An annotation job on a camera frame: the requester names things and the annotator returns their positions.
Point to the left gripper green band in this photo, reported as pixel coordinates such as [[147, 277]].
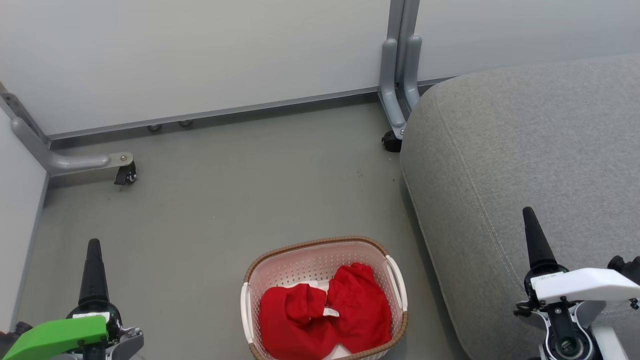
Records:
[[60, 335]]

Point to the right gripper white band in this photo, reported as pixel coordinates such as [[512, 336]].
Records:
[[580, 285]]

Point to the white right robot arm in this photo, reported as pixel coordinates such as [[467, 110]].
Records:
[[612, 346]]

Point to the grey fabric sofa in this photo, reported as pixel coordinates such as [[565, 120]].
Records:
[[525, 150]]

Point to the black caster wheel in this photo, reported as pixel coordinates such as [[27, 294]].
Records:
[[126, 175], [391, 142]]

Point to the grey metal partition leg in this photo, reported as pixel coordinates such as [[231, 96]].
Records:
[[397, 60], [60, 162]]

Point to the round grey levelling foot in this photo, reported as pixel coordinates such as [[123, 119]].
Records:
[[154, 127], [185, 122]]

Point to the white laundry basket brown rim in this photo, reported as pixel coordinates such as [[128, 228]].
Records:
[[300, 264]]

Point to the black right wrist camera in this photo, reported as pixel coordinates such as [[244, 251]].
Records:
[[626, 269]]

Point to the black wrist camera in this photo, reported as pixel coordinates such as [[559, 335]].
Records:
[[626, 269], [14, 332]]

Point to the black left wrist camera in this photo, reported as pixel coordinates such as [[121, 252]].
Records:
[[14, 332]]

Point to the grey partition base rail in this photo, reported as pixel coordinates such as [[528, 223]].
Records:
[[225, 112]]

